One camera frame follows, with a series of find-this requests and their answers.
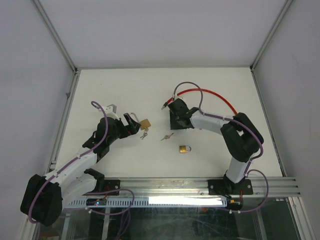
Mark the large brass padlock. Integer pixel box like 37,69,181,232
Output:
129,112,151,130

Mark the silver key pair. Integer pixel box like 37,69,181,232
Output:
161,133,174,141

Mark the red cable lock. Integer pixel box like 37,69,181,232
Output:
161,87,238,116

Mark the small brass padlock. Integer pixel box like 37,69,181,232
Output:
179,145,192,154

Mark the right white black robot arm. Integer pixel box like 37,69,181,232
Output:
167,98,264,194

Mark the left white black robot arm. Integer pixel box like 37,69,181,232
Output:
20,113,141,227

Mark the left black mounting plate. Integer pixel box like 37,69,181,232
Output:
89,178,121,196

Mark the black mounting plate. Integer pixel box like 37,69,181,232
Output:
207,178,254,197
89,178,121,196

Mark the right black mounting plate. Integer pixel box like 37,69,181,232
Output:
207,178,254,197

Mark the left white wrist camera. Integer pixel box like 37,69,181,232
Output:
102,104,120,121

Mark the white slotted cable duct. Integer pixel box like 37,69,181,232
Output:
64,196,227,209

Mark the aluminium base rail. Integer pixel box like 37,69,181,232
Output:
30,176,301,200

